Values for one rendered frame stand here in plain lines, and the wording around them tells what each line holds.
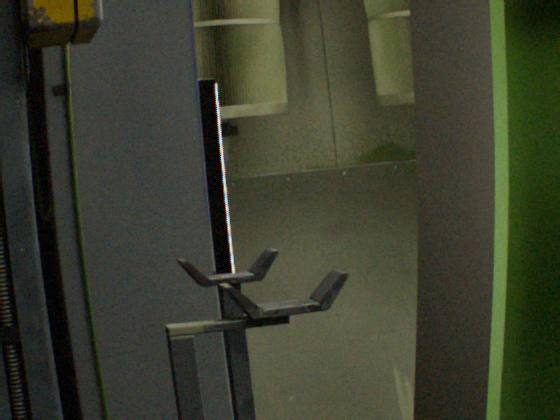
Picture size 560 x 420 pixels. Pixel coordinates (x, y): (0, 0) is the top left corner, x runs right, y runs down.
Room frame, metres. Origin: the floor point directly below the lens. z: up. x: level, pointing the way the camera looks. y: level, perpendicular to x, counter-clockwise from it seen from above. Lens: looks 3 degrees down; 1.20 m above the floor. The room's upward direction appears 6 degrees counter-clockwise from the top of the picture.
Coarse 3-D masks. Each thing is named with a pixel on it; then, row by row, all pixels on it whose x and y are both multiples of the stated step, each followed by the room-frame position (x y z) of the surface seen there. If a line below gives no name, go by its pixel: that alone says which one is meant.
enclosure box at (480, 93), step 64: (448, 0) 1.91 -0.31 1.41; (512, 0) 2.14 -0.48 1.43; (448, 64) 1.94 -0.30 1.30; (512, 64) 2.16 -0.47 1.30; (448, 128) 1.98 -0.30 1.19; (512, 128) 2.19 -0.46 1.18; (448, 192) 2.00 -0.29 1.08; (512, 192) 2.21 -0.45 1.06; (448, 256) 2.03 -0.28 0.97; (512, 256) 2.24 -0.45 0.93; (448, 320) 2.04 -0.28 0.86; (512, 320) 2.26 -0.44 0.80; (448, 384) 2.05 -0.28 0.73; (512, 384) 2.29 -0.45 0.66
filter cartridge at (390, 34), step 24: (384, 0) 3.02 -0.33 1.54; (408, 0) 2.98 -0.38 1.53; (384, 24) 3.03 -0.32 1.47; (408, 24) 2.98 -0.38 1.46; (384, 48) 3.04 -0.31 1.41; (408, 48) 2.99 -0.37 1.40; (384, 72) 3.06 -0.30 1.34; (408, 72) 3.00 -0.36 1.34; (384, 96) 3.06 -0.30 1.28; (408, 96) 3.00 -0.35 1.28
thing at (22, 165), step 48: (0, 0) 0.79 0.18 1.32; (0, 48) 0.78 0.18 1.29; (0, 96) 0.78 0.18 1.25; (0, 144) 0.78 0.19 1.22; (0, 192) 0.80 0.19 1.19; (0, 240) 0.79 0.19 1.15; (0, 288) 0.78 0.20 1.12; (0, 336) 0.78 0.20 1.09; (48, 336) 0.79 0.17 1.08; (0, 384) 0.78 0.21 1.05; (48, 384) 0.79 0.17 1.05
